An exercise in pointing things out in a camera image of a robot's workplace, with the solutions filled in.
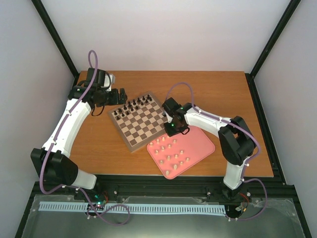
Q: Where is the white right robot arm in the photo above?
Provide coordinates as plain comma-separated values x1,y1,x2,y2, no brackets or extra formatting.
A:
162,97,260,201

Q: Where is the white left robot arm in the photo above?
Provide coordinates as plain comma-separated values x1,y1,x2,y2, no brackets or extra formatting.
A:
30,67,127,200

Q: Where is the wooden chess board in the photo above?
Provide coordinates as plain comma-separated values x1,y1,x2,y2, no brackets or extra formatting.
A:
108,91,167,152

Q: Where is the pink plastic tray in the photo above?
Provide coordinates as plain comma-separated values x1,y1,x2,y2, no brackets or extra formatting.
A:
147,126,215,179

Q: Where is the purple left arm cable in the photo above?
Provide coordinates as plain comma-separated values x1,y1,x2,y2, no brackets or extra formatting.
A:
39,50,130,226

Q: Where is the light blue cable duct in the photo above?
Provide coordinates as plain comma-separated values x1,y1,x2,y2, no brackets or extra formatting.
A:
38,201,226,216

